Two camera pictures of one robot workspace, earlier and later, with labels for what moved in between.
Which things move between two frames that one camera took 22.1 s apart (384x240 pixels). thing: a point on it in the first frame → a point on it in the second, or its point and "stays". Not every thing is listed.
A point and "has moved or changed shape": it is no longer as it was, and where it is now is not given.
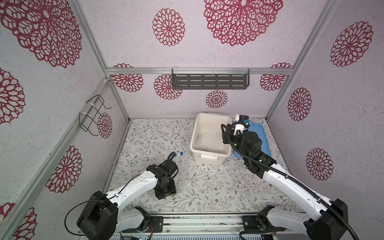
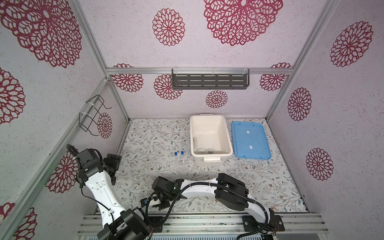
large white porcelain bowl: x=203 y=147 has moved or changed shape
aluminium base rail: x=202 y=223 stays
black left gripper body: x=168 y=188 → x=112 y=164
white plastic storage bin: x=206 y=141 stays
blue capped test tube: x=181 y=155 stays
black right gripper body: x=238 y=142 → x=162 y=199
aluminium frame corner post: x=329 y=6 stays
